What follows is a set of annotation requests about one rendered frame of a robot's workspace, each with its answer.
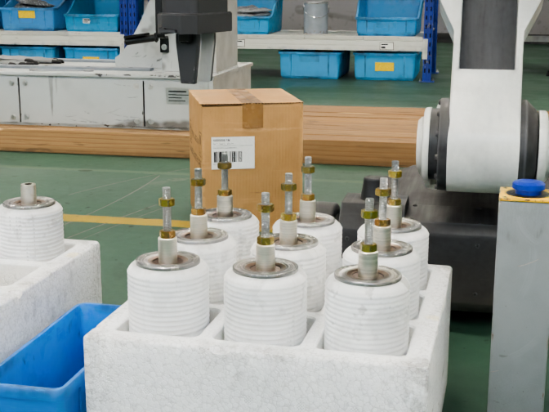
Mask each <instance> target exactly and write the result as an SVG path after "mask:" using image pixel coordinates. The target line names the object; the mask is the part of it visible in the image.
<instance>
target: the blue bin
mask: <svg viewBox="0 0 549 412"><path fill-rule="evenodd" d="M120 306H122V305H113V304H102V303H91V302H84V303H79V304H77V305H75V306H74V307H72V308H71V309H70V310H68V311H67V312H66V313H65V314H64V315H62V316H61V317H60V318H58V319H57V320H56V321H54V322H53V323H52V324H50V325H49V326H47V327H46V328H45V329H44V330H43V331H42V332H40V333H39V334H38V335H36V336H35V337H34V338H32V339H31V340H30V341H28V342H27V343H26V344H25V345H24V346H23V347H21V348H20V349H18V350H17V351H16V352H14V353H13V354H12V355H10V356H9V357H8V358H6V359H5V360H4V361H3V362H2V363H0V412H87V406H86V386H85V367H84V348H83V337H84V336H85V335H86V334H87V333H89V332H90V331H91V330H92V329H94V328H96V327H97V325H98V324H99V323H100V322H101V321H103V320H104V319H105V318H107V317H108V316H109V315H110V314H112V313H113V312H114V311H116V310H117V309H118V308H119V307H120Z"/></svg>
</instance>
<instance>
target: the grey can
mask: <svg viewBox="0 0 549 412"><path fill-rule="evenodd" d="M303 10H304V33H303V34H328V11H329V5H328V2H304V5H303Z"/></svg>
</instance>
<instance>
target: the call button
mask: <svg viewBox="0 0 549 412"><path fill-rule="evenodd" d="M545 186H546V184H545V183H544V182H543V181H539V180H534V179H517V180H514V181H513V182H512V188H513V189H516V192H515V193H516V194H518V195H527V196H535V195H541V194H542V190H545Z"/></svg>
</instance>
